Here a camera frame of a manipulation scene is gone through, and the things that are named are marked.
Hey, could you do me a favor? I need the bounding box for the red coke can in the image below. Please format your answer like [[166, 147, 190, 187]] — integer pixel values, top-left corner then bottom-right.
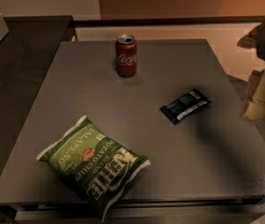
[[116, 35, 137, 77]]

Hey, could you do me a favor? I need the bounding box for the green jalapeno chip bag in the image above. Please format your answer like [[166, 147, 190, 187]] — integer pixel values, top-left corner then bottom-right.
[[36, 116, 150, 218]]

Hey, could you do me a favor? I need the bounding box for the black snack bar wrapper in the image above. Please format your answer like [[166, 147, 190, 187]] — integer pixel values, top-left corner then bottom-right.
[[160, 89, 211, 125]]

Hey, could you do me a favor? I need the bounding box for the dark side counter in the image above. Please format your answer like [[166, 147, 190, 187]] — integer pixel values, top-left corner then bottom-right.
[[0, 15, 75, 175]]

